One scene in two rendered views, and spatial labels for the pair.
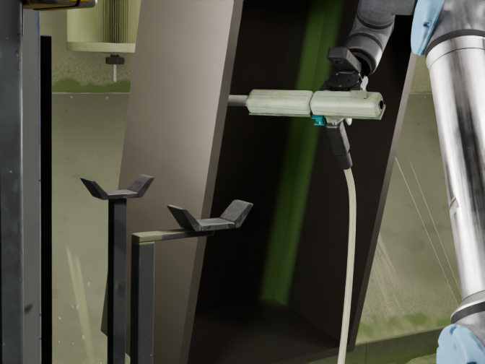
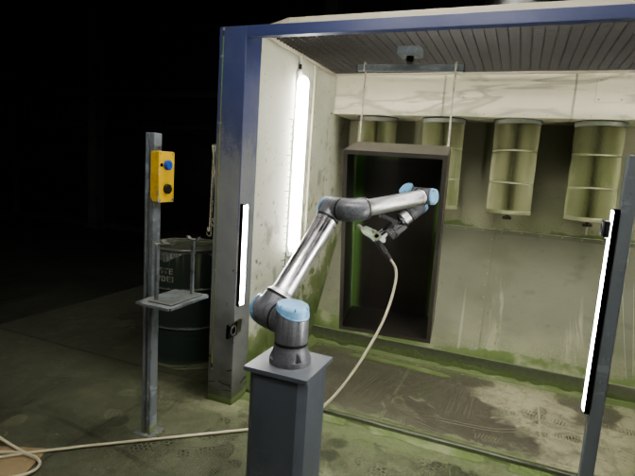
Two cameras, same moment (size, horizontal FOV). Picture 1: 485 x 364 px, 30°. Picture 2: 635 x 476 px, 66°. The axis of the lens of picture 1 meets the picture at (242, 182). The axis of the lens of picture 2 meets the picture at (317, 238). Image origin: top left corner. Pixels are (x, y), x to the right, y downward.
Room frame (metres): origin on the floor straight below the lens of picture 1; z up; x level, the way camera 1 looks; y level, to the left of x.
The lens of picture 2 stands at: (0.09, -2.35, 1.52)
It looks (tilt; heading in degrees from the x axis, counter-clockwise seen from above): 8 degrees down; 56
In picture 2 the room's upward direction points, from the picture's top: 4 degrees clockwise
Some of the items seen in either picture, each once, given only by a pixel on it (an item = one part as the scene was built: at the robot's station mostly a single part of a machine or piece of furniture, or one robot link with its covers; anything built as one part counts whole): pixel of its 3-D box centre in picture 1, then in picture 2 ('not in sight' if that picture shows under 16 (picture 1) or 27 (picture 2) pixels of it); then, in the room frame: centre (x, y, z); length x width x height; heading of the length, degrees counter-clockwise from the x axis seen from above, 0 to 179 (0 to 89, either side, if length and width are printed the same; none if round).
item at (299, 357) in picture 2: not in sight; (290, 350); (1.21, -0.56, 0.69); 0.19 x 0.19 x 0.10
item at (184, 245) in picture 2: not in sight; (189, 246); (1.36, 1.22, 0.86); 0.54 x 0.54 x 0.01
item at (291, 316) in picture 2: not in sight; (291, 320); (1.21, -0.55, 0.83); 0.17 x 0.15 x 0.18; 95
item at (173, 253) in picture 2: not in sight; (188, 299); (1.36, 1.21, 0.44); 0.59 x 0.58 x 0.89; 104
